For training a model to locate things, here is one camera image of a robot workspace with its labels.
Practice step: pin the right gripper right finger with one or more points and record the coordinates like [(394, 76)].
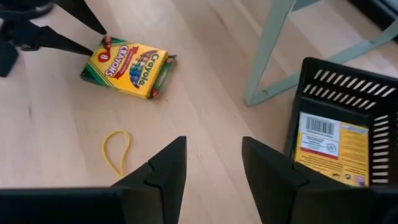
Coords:
[(280, 199)]

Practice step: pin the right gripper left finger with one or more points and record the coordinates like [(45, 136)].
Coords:
[(140, 199)]

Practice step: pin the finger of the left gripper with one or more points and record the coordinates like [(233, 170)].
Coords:
[(81, 12), (53, 39)]

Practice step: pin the yellow rubber band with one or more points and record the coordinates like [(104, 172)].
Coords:
[(104, 152)]

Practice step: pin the yellow Crayola crayon box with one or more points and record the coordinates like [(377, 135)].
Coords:
[(124, 71), (329, 161)]

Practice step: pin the black slotted plastic basket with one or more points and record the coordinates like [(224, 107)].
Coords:
[(335, 107)]

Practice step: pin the white small table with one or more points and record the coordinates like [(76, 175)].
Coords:
[(267, 46)]

